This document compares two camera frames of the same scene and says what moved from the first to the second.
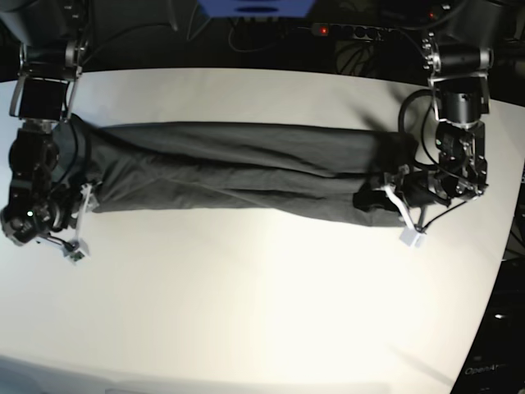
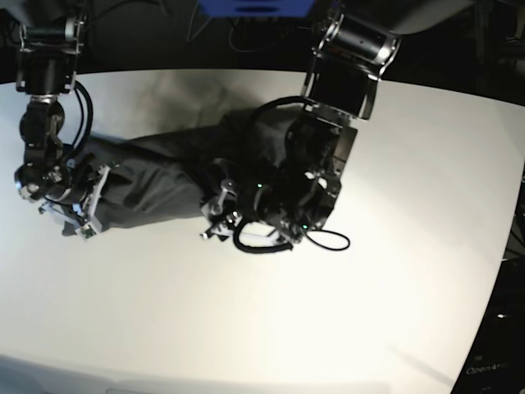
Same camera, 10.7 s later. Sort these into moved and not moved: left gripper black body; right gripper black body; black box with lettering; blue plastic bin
Moved: left gripper black body; right gripper black body
Not moved: blue plastic bin; black box with lettering
